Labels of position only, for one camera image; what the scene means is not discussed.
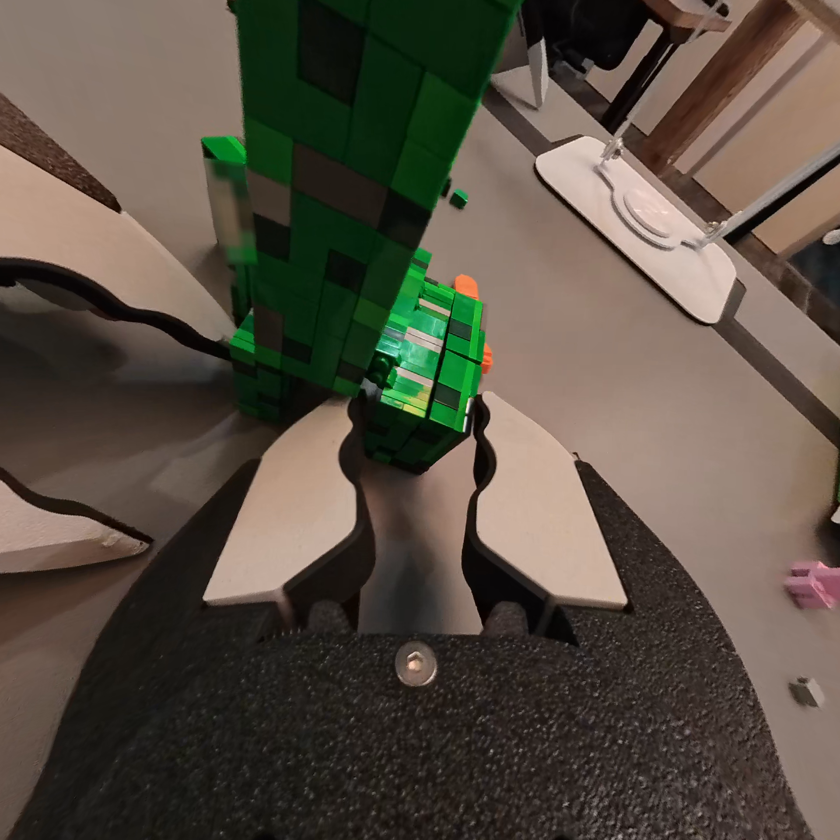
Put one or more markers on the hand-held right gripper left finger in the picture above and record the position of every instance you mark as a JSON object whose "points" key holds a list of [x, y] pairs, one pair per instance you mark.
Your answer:
{"points": [[289, 525]]}

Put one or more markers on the white rounded board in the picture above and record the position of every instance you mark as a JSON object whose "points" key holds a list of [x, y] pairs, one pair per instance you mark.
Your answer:
{"points": [[656, 262]]}

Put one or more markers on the green lego creeper figure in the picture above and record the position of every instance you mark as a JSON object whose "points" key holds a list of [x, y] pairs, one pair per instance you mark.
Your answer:
{"points": [[328, 131]]}

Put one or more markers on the small pink lego piece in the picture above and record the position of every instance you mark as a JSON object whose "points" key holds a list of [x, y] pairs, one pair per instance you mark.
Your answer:
{"points": [[814, 584]]}

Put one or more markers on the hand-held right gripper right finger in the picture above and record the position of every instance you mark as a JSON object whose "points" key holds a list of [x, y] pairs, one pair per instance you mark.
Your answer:
{"points": [[544, 525]]}

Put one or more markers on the green lego leg block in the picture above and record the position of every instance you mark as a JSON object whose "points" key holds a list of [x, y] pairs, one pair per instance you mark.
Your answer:
{"points": [[433, 367]]}

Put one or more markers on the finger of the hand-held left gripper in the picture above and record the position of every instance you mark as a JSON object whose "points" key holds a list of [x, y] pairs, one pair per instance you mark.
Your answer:
{"points": [[52, 531], [98, 236]]}

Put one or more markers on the small green lego brick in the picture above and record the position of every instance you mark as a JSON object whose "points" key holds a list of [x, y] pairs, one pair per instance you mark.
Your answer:
{"points": [[460, 199]]}

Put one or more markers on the wooden table leg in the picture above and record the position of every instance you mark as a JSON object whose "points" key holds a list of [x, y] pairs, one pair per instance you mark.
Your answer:
{"points": [[715, 92]]}

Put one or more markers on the orange brick separator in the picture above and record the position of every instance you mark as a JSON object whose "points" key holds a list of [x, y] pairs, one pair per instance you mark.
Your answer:
{"points": [[466, 283]]}

